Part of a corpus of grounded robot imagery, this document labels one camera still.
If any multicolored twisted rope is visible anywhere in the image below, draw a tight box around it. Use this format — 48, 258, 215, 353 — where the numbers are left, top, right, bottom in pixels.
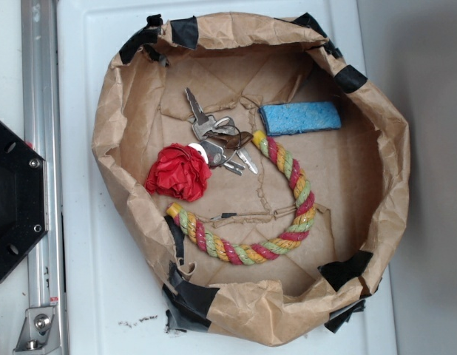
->
166, 129, 317, 266

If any brown paper bag bin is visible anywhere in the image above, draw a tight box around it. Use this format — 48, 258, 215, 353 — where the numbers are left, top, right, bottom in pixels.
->
92, 13, 410, 346

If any silver key bunch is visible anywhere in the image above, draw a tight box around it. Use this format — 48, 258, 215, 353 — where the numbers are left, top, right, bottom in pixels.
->
185, 88, 258, 175

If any red crumpled paper ball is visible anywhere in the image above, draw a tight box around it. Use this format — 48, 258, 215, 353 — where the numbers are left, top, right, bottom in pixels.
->
144, 143, 211, 202

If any blue sponge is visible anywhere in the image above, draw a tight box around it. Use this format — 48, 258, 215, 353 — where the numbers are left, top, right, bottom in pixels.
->
259, 101, 342, 136

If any white tray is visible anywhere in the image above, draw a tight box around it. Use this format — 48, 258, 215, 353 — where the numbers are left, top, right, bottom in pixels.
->
57, 1, 397, 354

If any black hexagonal base plate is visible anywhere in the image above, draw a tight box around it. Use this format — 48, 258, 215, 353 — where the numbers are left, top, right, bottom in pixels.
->
0, 121, 47, 283

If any aluminium extrusion rail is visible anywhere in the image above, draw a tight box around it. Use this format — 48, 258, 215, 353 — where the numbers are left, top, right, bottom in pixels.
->
21, 1, 69, 354

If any metal corner bracket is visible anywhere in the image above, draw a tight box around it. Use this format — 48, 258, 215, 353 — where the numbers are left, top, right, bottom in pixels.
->
13, 306, 61, 354

